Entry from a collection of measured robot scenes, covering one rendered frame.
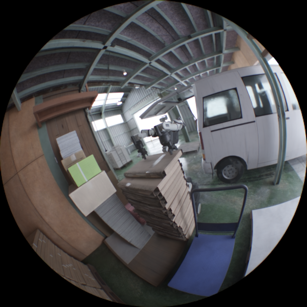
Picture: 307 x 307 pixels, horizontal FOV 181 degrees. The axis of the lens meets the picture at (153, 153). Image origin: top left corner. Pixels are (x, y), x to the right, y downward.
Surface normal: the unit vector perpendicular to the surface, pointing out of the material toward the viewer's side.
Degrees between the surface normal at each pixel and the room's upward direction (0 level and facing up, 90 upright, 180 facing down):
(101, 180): 91
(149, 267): 0
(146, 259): 0
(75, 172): 90
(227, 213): 0
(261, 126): 90
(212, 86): 85
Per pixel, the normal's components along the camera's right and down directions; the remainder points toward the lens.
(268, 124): -0.54, 0.42
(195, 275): -0.39, -0.89
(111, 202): 0.75, -0.16
